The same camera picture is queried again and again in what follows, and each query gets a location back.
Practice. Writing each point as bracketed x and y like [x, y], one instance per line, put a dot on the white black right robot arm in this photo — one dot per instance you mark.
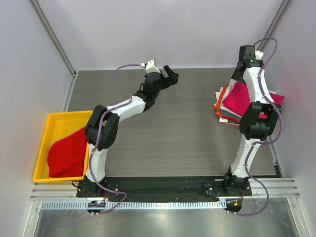
[256, 124]

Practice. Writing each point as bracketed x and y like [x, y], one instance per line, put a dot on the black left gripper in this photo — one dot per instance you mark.
[172, 80]

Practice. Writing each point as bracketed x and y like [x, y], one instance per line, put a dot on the aluminium frame post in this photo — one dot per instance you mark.
[276, 20]
[49, 30]

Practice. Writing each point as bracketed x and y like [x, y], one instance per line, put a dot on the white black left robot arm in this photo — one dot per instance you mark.
[102, 127]

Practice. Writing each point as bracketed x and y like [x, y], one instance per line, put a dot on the red t-shirt in bin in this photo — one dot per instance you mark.
[66, 156]

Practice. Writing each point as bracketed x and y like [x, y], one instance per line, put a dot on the white slotted cable duct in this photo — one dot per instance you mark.
[101, 205]

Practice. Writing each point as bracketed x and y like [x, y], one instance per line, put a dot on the orange folded t-shirt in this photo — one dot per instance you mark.
[219, 96]

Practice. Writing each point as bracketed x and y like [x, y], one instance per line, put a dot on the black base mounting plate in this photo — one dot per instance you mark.
[175, 189]

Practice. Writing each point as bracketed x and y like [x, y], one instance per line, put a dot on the right aluminium frame post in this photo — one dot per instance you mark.
[276, 20]

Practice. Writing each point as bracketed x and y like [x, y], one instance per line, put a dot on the pink t-shirt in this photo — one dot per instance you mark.
[238, 108]

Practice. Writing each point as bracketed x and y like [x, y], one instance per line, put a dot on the white folded t-shirt on stack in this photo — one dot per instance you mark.
[236, 92]

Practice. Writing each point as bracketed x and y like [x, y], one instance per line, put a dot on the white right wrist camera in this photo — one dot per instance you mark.
[258, 55]

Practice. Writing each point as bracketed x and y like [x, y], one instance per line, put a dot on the white folded t-shirt lower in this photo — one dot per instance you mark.
[222, 107]

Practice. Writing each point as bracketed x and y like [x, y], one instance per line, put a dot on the yellow plastic bin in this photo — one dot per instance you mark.
[59, 125]

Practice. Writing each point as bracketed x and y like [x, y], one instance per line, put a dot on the left aluminium frame post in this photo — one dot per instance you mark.
[49, 30]

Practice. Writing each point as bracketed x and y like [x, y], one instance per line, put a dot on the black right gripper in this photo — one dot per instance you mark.
[247, 50]

